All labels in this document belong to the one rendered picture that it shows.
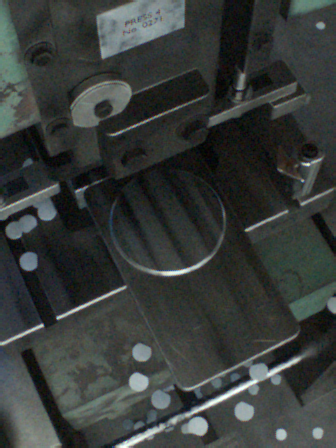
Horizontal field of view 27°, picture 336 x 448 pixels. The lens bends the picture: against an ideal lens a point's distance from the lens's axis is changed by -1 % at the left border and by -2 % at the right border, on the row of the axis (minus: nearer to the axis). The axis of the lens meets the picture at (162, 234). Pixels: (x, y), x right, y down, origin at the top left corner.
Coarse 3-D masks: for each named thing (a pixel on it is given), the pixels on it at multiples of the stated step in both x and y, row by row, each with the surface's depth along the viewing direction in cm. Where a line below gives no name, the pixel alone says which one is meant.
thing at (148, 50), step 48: (48, 0) 46; (96, 0) 48; (144, 0) 51; (192, 0) 53; (96, 48) 53; (144, 48) 56; (192, 48) 59; (96, 96) 57; (144, 96) 61; (192, 96) 61; (96, 144) 65; (144, 144) 63; (192, 144) 64
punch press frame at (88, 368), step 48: (0, 0) 38; (288, 0) 51; (0, 48) 41; (0, 96) 45; (288, 240) 91; (288, 288) 89; (96, 336) 86; (144, 336) 86; (48, 384) 84; (96, 384) 84; (240, 384) 130; (144, 432) 127
